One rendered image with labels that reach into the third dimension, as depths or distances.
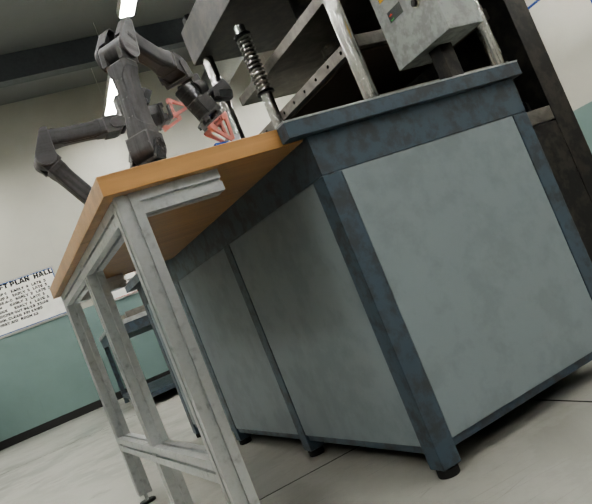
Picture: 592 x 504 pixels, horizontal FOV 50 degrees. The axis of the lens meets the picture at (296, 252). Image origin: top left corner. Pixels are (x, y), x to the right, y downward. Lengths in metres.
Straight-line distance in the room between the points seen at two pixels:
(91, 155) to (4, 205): 1.34
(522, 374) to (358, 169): 0.59
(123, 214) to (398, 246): 0.57
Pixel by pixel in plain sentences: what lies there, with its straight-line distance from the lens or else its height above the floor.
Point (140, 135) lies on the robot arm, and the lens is 1.57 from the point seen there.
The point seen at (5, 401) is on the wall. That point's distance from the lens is 9.03.
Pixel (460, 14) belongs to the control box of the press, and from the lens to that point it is 2.32.
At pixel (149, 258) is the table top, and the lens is 1.22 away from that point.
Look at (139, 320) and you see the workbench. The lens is 5.86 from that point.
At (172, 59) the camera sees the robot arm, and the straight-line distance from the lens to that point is 1.86.
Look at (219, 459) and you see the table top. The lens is 1.22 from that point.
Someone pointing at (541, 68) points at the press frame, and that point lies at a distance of 2.97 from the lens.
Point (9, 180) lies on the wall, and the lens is 9.43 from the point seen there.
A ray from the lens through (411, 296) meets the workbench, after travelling 1.38.
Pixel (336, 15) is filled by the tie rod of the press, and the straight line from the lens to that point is 2.52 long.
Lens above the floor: 0.48
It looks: 3 degrees up
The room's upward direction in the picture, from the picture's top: 22 degrees counter-clockwise
